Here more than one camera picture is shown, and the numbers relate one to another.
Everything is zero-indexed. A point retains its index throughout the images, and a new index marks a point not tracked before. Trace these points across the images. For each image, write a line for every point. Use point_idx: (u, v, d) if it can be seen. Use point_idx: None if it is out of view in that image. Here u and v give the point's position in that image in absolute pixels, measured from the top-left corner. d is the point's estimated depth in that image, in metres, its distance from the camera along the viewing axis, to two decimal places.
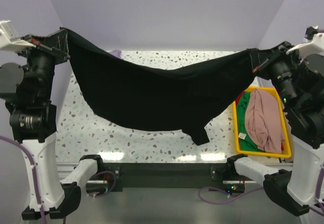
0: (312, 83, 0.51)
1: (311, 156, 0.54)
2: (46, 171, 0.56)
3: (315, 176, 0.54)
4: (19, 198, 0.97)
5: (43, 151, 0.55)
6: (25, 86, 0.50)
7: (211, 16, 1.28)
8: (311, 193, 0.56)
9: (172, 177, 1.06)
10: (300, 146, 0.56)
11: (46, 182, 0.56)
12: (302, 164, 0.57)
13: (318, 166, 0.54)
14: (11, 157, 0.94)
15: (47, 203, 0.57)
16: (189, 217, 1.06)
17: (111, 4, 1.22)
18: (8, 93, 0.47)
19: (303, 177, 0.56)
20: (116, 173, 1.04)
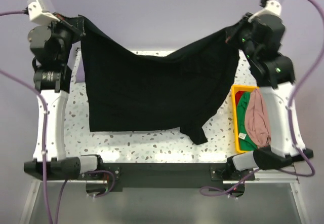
0: (265, 35, 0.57)
1: (275, 98, 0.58)
2: (56, 121, 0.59)
3: (286, 119, 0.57)
4: (17, 200, 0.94)
5: (56, 101, 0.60)
6: (50, 45, 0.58)
7: (212, 16, 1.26)
8: (288, 139, 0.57)
9: (173, 176, 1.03)
10: (267, 97, 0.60)
11: (54, 131, 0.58)
12: (274, 114, 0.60)
13: (285, 108, 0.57)
14: (11, 156, 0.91)
15: (51, 152, 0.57)
16: (188, 218, 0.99)
17: (110, 1, 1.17)
18: (38, 47, 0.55)
19: (277, 125, 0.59)
20: (116, 172, 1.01)
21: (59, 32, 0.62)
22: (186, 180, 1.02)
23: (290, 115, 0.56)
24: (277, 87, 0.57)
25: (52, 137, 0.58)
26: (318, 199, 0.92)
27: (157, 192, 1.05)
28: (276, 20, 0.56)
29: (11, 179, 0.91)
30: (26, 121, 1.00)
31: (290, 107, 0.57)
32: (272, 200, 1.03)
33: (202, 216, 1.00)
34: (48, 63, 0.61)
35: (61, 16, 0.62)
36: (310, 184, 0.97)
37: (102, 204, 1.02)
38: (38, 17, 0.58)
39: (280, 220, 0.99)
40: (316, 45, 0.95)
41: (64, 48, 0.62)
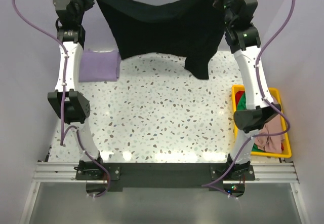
0: (240, 8, 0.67)
1: (244, 58, 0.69)
2: (74, 63, 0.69)
3: (253, 72, 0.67)
4: (17, 199, 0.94)
5: (75, 48, 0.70)
6: (71, 9, 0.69)
7: None
8: (257, 94, 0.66)
9: (173, 176, 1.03)
10: (238, 60, 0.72)
11: (72, 69, 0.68)
12: (246, 75, 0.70)
13: (252, 65, 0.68)
14: (13, 155, 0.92)
15: (70, 85, 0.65)
16: (189, 217, 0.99)
17: None
18: (61, 9, 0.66)
19: (248, 81, 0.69)
20: (116, 173, 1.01)
21: None
22: (186, 180, 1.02)
23: (258, 71, 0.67)
24: (244, 48, 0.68)
25: (70, 75, 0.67)
26: (317, 198, 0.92)
27: (157, 192, 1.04)
28: None
29: (13, 178, 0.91)
30: (28, 120, 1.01)
31: (257, 65, 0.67)
32: (272, 200, 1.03)
33: (202, 216, 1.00)
34: (69, 23, 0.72)
35: None
36: (310, 184, 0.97)
37: (102, 205, 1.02)
38: None
39: (280, 220, 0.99)
40: (314, 45, 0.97)
41: (79, 11, 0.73)
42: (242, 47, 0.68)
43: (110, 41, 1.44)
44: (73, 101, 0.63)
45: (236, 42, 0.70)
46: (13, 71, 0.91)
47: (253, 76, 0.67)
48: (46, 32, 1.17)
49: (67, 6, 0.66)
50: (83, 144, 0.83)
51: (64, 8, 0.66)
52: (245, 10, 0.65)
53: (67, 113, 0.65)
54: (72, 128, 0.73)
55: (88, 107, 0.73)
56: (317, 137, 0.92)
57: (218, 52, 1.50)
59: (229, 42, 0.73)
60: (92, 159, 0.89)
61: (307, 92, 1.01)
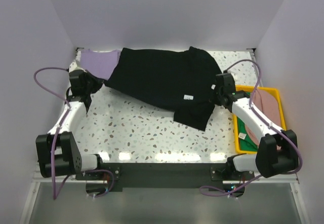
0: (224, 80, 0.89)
1: (239, 107, 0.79)
2: (74, 115, 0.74)
3: (251, 113, 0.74)
4: (17, 199, 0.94)
5: (78, 105, 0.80)
6: (81, 80, 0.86)
7: (210, 14, 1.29)
8: (262, 125, 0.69)
9: (173, 176, 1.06)
10: (239, 111, 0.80)
11: (70, 118, 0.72)
12: (247, 119, 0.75)
13: (249, 108, 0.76)
14: (13, 154, 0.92)
15: (64, 129, 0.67)
16: (189, 217, 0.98)
17: (111, 0, 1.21)
18: (73, 78, 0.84)
19: (251, 121, 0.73)
20: (116, 173, 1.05)
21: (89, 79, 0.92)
22: (186, 179, 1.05)
23: (254, 109, 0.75)
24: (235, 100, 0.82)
25: (67, 122, 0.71)
26: (317, 198, 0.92)
27: (157, 192, 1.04)
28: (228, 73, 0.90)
29: (12, 177, 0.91)
30: (28, 119, 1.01)
31: (251, 105, 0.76)
32: (272, 200, 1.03)
33: (202, 216, 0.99)
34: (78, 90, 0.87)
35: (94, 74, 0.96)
36: (310, 184, 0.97)
37: (102, 205, 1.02)
38: (74, 70, 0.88)
39: (280, 220, 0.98)
40: (313, 44, 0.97)
41: (88, 86, 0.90)
42: (235, 99, 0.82)
43: (110, 41, 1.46)
44: (65, 144, 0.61)
45: (229, 101, 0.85)
46: (13, 71, 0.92)
47: (252, 114, 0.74)
48: (46, 31, 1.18)
49: (78, 75, 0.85)
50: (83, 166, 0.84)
51: (77, 76, 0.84)
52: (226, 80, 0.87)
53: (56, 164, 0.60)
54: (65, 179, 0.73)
55: (79, 163, 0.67)
56: (317, 136, 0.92)
57: (218, 52, 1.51)
59: (225, 104, 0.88)
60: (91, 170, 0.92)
61: (306, 92, 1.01)
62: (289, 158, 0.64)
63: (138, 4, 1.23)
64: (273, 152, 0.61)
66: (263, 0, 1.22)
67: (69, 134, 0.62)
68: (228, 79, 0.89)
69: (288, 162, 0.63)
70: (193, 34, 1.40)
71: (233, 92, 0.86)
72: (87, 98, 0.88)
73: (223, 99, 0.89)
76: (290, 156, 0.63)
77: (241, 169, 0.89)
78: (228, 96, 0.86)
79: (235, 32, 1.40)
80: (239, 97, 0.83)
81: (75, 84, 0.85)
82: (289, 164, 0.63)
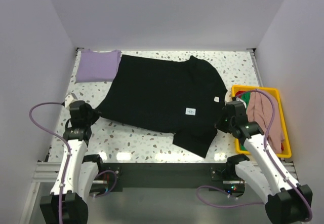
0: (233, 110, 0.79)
1: (253, 148, 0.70)
2: (76, 162, 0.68)
3: (267, 158, 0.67)
4: (17, 200, 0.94)
5: (78, 147, 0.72)
6: (82, 112, 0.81)
7: (210, 15, 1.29)
8: (278, 175, 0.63)
9: (174, 177, 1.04)
10: (252, 152, 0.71)
11: (72, 169, 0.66)
12: (262, 164, 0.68)
13: (263, 151, 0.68)
14: (13, 156, 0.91)
15: (68, 186, 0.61)
16: (189, 217, 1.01)
17: (111, 0, 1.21)
18: (74, 110, 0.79)
19: (265, 168, 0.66)
20: (116, 172, 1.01)
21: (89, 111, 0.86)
22: (186, 180, 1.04)
23: (270, 154, 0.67)
24: (249, 136, 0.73)
25: (70, 175, 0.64)
26: (317, 199, 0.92)
27: (157, 193, 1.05)
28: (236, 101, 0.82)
29: (12, 179, 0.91)
30: (28, 120, 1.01)
31: (267, 149, 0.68)
32: None
33: (203, 217, 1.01)
34: (78, 123, 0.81)
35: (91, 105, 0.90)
36: (310, 185, 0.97)
37: (102, 205, 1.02)
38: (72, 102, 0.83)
39: None
40: (314, 45, 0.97)
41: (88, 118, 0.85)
42: (248, 136, 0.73)
43: (110, 41, 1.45)
44: (70, 207, 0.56)
45: (241, 134, 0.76)
46: (12, 72, 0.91)
47: (268, 160, 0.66)
48: (46, 32, 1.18)
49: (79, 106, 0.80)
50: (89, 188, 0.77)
51: (78, 107, 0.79)
52: (237, 109, 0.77)
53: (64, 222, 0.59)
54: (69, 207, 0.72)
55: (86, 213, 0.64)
56: (318, 138, 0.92)
57: (218, 52, 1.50)
59: (236, 136, 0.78)
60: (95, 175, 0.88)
61: (307, 94, 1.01)
62: (302, 211, 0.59)
63: (138, 3, 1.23)
64: (284, 207, 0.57)
66: (263, 0, 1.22)
67: (74, 196, 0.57)
68: (240, 107, 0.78)
69: (299, 214, 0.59)
70: (193, 34, 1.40)
71: (246, 124, 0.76)
72: (87, 131, 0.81)
73: (233, 131, 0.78)
76: (302, 209, 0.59)
77: (240, 176, 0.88)
78: (239, 127, 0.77)
79: (236, 32, 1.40)
80: (252, 131, 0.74)
81: (75, 116, 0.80)
82: (299, 216, 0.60)
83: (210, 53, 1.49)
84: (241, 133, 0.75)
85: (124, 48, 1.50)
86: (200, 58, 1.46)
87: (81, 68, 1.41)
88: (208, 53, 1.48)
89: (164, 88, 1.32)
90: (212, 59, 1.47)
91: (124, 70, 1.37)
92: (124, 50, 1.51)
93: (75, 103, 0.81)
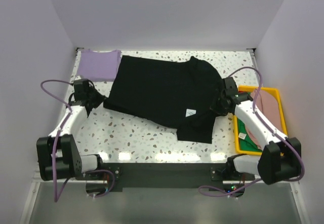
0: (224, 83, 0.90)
1: (243, 111, 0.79)
2: (75, 118, 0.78)
3: (255, 117, 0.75)
4: (17, 200, 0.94)
5: (79, 109, 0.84)
6: (85, 87, 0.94)
7: (211, 14, 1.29)
8: (267, 132, 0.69)
9: (173, 177, 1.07)
10: (243, 116, 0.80)
11: (71, 121, 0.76)
12: (251, 124, 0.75)
13: (252, 112, 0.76)
14: (13, 155, 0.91)
15: (65, 132, 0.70)
16: (190, 217, 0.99)
17: (111, 0, 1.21)
18: (77, 84, 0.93)
19: (254, 125, 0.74)
20: (116, 172, 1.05)
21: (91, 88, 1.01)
22: (185, 180, 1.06)
23: (257, 114, 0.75)
24: (239, 103, 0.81)
25: (68, 125, 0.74)
26: (317, 198, 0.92)
27: (157, 192, 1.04)
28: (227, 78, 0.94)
29: (12, 179, 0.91)
30: (28, 120, 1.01)
31: (255, 110, 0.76)
32: (271, 200, 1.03)
33: (202, 216, 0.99)
34: (81, 96, 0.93)
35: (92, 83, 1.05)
36: (310, 184, 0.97)
37: (102, 205, 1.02)
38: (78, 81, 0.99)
39: (280, 220, 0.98)
40: (313, 45, 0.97)
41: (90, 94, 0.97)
42: (238, 102, 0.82)
43: (110, 41, 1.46)
44: (65, 146, 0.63)
45: (232, 103, 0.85)
46: (13, 71, 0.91)
47: (256, 119, 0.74)
48: (46, 31, 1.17)
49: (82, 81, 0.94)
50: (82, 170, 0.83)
51: (81, 81, 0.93)
52: (227, 82, 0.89)
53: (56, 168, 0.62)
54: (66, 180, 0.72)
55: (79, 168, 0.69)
56: (318, 137, 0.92)
57: (218, 52, 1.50)
59: (227, 106, 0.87)
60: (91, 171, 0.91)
61: (306, 93, 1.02)
62: (293, 166, 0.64)
63: (138, 3, 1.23)
64: (275, 160, 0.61)
66: (263, 0, 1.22)
67: (69, 137, 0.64)
68: (230, 80, 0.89)
69: (291, 170, 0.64)
70: (193, 34, 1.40)
71: (236, 95, 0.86)
72: (88, 103, 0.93)
73: (225, 101, 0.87)
76: (293, 163, 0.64)
77: (240, 171, 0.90)
78: (230, 97, 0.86)
79: (236, 32, 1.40)
80: (242, 99, 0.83)
81: (78, 90, 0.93)
82: (292, 172, 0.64)
83: (210, 53, 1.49)
84: (232, 100, 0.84)
85: (124, 48, 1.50)
86: (200, 58, 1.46)
87: (81, 68, 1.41)
88: (208, 53, 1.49)
89: (165, 88, 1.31)
90: (212, 59, 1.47)
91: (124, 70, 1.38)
92: (124, 50, 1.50)
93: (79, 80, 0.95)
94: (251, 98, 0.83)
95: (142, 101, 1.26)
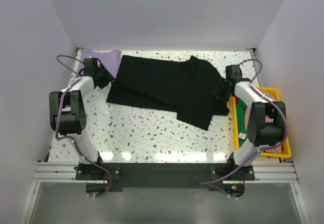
0: (230, 69, 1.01)
1: (241, 85, 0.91)
2: (82, 85, 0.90)
3: (249, 89, 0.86)
4: (17, 200, 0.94)
5: (87, 78, 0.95)
6: (93, 63, 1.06)
7: (210, 14, 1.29)
8: (256, 97, 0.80)
9: (173, 176, 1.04)
10: (239, 88, 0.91)
11: (79, 85, 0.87)
12: (245, 95, 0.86)
13: (248, 86, 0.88)
14: (14, 154, 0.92)
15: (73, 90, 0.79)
16: (190, 217, 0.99)
17: (111, 0, 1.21)
18: (86, 61, 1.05)
19: (246, 95, 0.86)
20: (116, 173, 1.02)
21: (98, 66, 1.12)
22: (184, 180, 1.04)
23: (252, 88, 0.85)
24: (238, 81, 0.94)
25: (76, 87, 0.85)
26: (317, 197, 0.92)
27: (158, 192, 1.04)
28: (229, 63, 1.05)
29: (13, 178, 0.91)
30: (28, 120, 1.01)
31: (251, 84, 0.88)
32: (271, 200, 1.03)
33: (202, 216, 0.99)
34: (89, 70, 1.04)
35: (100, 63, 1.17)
36: (310, 183, 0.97)
37: (102, 205, 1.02)
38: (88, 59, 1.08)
39: (280, 220, 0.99)
40: (312, 44, 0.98)
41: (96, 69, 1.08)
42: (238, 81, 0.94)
43: (109, 41, 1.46)
44: (73, 99, 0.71)
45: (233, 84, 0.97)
46: (13, 71, 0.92)
47: (250, 90, 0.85)
48: (46, 31, 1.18)
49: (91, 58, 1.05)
50: (82, 151, 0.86)
51: (89, 58, 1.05)
52: (233, 68, 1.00)
53: (63, 119, 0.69)
54: (69, 138, 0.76)
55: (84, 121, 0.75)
56: (317, 135, 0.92)
57: (218, 52, 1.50)
59: (229, 88, 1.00)
60: (91, 161, 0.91)
61: (305, 91, 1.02)
62: (278, 127, 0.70)
63: (138, 3, 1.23)
64: (259, 115, 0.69)
66: (263, 0, 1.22)
67: (78, 91, 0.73)
68: (235, 67, 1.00)
69: (276, 131, 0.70)
70: (193, 33, 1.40)
71: (239, 78, 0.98)
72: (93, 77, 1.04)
73: (229, 83, 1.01)
76: (278, 125, 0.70)
77: (239, 163, 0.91)
78: (233, 80, 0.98)
79: (235, 32, 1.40)
80: (242, 81, 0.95)
81: (88, 66, 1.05)
82: (277, 134, 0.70)
83: (210, 53, 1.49)
84: (233, 81, 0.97)
85: (124, 48, 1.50)
86: (200, 58, 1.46)
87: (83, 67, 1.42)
88: (208, 53, 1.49)
89: (165, 88, 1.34)
90: (212, 59, 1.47)
91: (124, 70, 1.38)
92: (124, 50, 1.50)
93: (88, 57, 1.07)
94: (251, 81, 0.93)
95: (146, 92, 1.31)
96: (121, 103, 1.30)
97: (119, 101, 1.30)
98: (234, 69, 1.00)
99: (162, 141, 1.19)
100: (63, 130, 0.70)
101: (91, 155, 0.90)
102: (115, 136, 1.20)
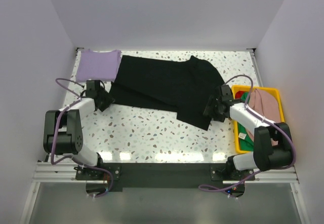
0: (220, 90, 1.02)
1: (237, 110, 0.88)
2: (83, 105, 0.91)
3: (246, 113, 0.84)
4: (17, 200, 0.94)
5: (88, 99, 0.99)
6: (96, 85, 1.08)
7: (211, 14, 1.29)
8: (257, 120, 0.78)
9: (173, 176, 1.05)
10: (236, 113, 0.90)
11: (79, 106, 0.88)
12: (244, 118, 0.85)
13: (244, 109, 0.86)
14: (13, 155, 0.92)
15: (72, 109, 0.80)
16: (190, 217, 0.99)
17: (111, 0, 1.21)
18: (89, 83, 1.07)
19: (244, 118, 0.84)
20: (116, 172, 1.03)
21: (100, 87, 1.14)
22: (184, 180, 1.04)
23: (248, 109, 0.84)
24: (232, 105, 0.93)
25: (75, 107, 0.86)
26: (317, 197, 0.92)
27: (158, 192, 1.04)
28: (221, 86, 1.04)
29: (12, 179, 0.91)
30: (28, 120, 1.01)
31: (246, 107, 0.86)
32: (271, 200, 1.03)
33: (202, 216, 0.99)
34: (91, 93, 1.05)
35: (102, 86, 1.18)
36: (310, 183, 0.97)
37: (102, 205, 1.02)
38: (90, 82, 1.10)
39: (280, 220, 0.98)
40: (312, 45, 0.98)
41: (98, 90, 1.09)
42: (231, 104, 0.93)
43: (109, 41, 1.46)
44: (70, 118, 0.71)
45: (227, 108, 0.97)
46: (13, 71, 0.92)
47: (246, 114, 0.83)
48: (46, 31, 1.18)
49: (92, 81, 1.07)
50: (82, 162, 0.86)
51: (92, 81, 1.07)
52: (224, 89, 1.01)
53: (59, 139, 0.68)
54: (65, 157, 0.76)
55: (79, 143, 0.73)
56: (317, 136, 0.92)
57: (218, 52, 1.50)
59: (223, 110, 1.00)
60: (91, 166, 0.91)
61: (305, 92, 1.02)
62: (286, 151, 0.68)
63: (138, 3, 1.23)
64: (265, 142, 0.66)
66: (263, 0, 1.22)
67: (76, 110, 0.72)
68: (225, 88, 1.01)
69: (285, 155, 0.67)
70: (193, 33, 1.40)
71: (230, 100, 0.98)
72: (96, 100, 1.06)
73: (222, 106, 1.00)
76: (286, 149, 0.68)
77: (239, 168, 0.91)
78: (225, 102, 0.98)
79: (235, 33, 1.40)
80: (236, 103, 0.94)
81: (90, 88, 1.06)
82: (285, 158, 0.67)
83: (210, 53, 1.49)
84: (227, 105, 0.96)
85: (124, 48, 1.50)
86: (200, 58, 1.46)
87: (83, 67, 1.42)
88: (208, 53, 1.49)
89: (165, 89, 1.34)
90: (212, 58, 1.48)
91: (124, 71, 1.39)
92: (124, 50, 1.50)
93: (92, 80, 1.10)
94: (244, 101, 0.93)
95: (146, 92, 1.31)
96: (121, 103, 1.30)
97: (118, 101, 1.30)
98: (224, 91, 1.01)
99: (162, 141, 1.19)
100: (57, 152, 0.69)
101: (91, 161, 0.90)
102: (115, 136, 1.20)
